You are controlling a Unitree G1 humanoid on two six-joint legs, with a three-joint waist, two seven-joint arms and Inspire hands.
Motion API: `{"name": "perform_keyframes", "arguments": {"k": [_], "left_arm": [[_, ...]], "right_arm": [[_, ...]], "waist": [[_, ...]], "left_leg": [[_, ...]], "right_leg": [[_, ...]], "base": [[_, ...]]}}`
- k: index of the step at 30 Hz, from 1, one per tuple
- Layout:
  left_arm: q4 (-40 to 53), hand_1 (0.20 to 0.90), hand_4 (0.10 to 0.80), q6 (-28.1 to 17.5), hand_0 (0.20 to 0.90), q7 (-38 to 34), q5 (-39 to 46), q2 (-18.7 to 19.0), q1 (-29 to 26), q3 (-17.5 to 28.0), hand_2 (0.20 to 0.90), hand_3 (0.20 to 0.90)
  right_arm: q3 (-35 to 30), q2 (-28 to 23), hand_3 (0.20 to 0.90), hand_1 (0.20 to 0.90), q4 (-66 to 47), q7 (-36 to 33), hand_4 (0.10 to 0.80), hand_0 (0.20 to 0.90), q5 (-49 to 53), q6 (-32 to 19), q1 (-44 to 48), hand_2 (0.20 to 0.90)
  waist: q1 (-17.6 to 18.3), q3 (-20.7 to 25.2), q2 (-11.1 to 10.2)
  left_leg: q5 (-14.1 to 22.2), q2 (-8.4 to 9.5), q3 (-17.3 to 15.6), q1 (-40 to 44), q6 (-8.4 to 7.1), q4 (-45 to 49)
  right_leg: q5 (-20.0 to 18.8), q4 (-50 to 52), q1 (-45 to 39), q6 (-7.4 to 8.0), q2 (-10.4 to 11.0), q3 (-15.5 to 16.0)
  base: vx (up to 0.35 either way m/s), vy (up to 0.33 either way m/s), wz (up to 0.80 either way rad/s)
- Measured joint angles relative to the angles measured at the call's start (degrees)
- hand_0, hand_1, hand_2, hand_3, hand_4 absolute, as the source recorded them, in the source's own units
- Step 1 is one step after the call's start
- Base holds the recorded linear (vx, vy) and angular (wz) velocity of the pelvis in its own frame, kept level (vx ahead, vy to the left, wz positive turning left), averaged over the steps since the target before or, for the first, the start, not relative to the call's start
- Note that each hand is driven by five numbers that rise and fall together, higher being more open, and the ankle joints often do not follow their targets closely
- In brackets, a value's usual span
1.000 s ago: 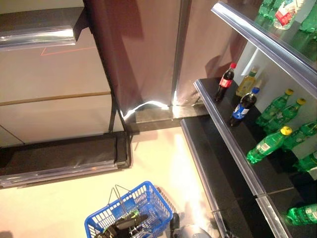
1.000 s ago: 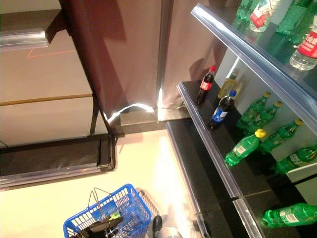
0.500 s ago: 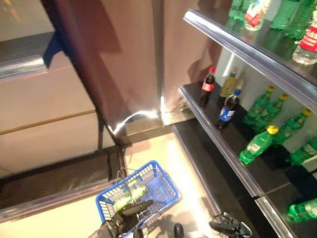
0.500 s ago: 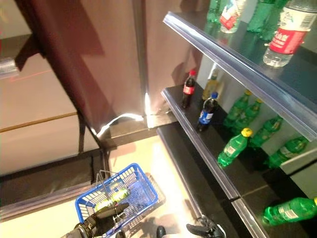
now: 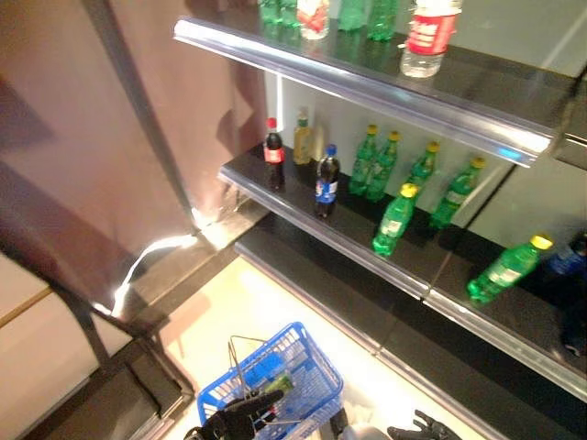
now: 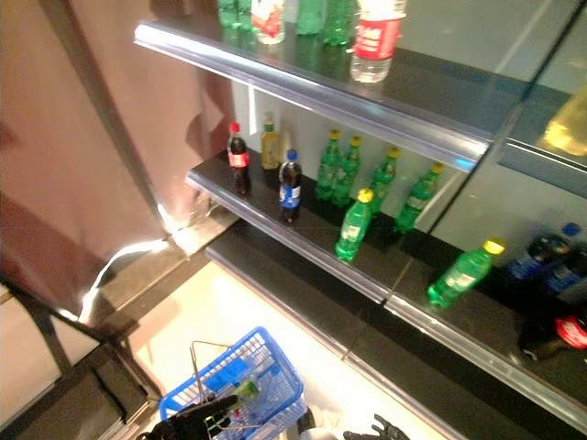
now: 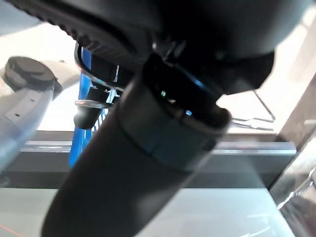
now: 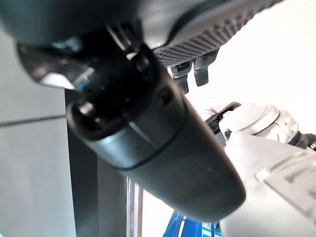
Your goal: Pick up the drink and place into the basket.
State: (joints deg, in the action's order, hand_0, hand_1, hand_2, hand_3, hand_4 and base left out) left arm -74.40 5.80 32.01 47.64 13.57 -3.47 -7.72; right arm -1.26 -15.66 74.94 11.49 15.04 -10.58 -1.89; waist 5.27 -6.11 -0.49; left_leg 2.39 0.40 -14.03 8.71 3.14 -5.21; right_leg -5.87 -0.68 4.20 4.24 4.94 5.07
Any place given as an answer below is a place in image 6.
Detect black cabinet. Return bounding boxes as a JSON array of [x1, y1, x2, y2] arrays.
[[86, 343, 160, 432]]

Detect small yellow tea bottle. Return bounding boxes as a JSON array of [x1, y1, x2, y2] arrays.
[[260, 112, 282, 171]]

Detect green plastic drink bottle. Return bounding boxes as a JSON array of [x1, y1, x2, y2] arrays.
[[228, 378, 262, 404]]

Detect white panel black frame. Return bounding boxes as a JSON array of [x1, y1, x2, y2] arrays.
[[0, 281, 109, 416]]

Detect cola bottle red cap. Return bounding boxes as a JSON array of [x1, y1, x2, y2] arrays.
[[227, 121, 252, 196], [517, 313, 587, 363]]

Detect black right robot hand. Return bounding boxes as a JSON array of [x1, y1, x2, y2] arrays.
[[343, 414, 416, 440]]

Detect clear water bottle red label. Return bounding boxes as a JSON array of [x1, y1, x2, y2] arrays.
[[349, 0, 408, 84], [250, 0, 286, 46]]

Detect blue plastic shopping basket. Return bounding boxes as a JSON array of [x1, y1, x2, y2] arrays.
[[158, 325, 305, 440]]

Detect large yellow tea bottle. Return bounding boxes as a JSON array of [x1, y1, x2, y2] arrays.
[[540, 84, 587, 158]]

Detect silver left robot leg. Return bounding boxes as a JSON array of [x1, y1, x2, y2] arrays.
[[286, 405, 349, 440]]

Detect cola bottle blue label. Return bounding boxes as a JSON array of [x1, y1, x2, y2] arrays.
[[506, 222, 582, 281], [543, 247, 587, 297], [278, 148, 304, 225]]

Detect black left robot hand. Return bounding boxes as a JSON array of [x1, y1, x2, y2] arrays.
[[150, 393, 240, 440]]

